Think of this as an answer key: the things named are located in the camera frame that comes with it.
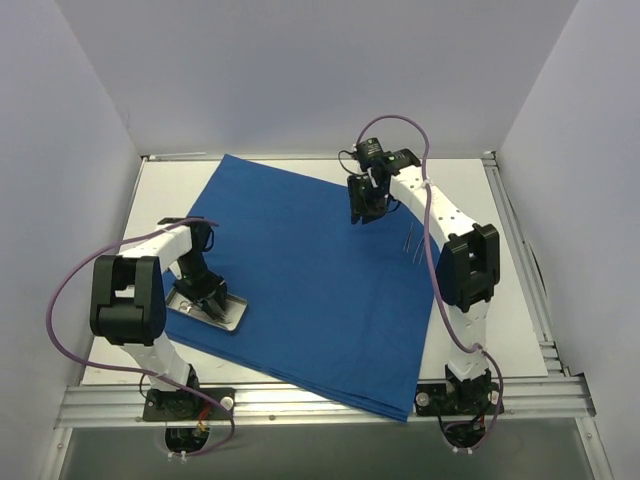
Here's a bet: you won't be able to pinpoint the steel ring-handled scissors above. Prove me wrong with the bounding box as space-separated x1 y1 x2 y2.
179 300 233 328

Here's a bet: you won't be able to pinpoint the aluminium rail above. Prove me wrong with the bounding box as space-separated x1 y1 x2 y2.
140 150 497 162
482 151 570 377
55 376 596 428

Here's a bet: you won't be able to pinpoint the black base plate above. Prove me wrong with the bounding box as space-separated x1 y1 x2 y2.
414 382 504 417
142 387 236 422

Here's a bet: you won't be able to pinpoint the steel instrument tray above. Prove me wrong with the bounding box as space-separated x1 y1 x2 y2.
166 288 248 333

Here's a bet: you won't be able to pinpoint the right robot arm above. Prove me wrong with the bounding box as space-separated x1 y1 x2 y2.
347 138 500 413

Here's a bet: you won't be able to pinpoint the blue surgical wrap cloth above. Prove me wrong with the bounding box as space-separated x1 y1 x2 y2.
166 155 433 422

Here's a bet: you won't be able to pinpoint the aluminium right rail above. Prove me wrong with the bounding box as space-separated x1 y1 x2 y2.
482 151 570 377

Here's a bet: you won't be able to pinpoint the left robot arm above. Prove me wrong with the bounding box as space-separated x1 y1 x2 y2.
89 217 228 419

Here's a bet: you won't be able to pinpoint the aluminium back rail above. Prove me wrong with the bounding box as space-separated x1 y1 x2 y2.
140 150 497 162

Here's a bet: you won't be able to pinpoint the steel tweezers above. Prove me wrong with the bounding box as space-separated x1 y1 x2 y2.
403 224 414 253
412 237 425 264

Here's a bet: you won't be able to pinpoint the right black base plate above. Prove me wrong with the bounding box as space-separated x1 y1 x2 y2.
414 382 504 417

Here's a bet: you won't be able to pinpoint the aluminium front rail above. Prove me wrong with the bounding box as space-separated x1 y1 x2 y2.
55 376 596 428

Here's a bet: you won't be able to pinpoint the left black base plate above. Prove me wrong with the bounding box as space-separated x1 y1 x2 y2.
142 387 236 422

